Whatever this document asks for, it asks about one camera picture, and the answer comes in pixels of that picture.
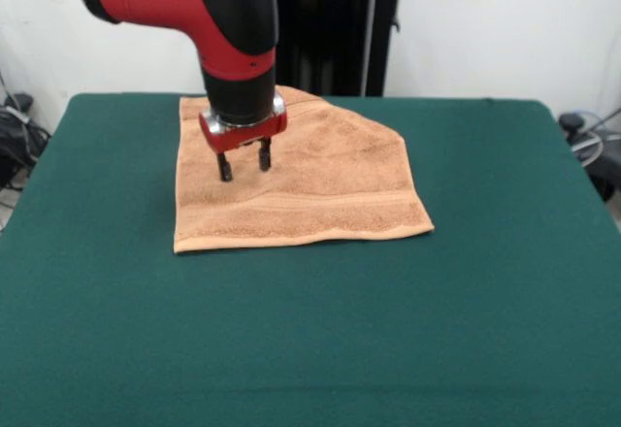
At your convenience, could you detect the dark green table cloth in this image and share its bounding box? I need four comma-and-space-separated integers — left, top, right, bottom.
0, 92, 621, 427

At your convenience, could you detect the orange terry towel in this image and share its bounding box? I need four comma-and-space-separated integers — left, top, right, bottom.
173, 84, 436, 254

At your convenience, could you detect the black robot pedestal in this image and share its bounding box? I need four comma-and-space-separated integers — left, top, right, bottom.
271, 0, 423, 98

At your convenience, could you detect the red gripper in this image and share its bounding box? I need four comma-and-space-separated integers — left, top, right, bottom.
198, 92, 288, 183

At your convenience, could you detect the black equipment stand with cables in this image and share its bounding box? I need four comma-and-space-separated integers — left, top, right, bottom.
0, 91, 52, 190
557, 106, 621, 203

